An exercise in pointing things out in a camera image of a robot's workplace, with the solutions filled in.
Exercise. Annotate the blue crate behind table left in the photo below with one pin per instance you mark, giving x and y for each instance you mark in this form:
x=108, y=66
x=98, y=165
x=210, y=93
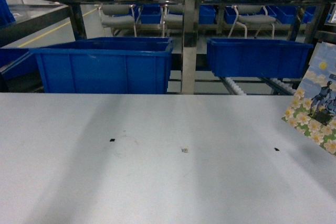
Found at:
x=111, y=65

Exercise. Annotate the blue crate behind table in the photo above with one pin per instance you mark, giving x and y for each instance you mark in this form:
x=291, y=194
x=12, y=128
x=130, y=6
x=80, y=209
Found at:
x=261, y=58
x=111, y=65

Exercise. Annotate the blue crate behind table right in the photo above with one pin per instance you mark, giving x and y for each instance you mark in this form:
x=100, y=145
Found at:
x=261, y=58

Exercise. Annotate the grey office chair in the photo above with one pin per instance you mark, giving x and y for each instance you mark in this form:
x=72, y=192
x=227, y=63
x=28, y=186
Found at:
x=118, y=16
x=252, y=14

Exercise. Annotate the steel rack upright post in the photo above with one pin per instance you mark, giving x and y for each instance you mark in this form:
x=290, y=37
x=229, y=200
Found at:
x=189, y=49

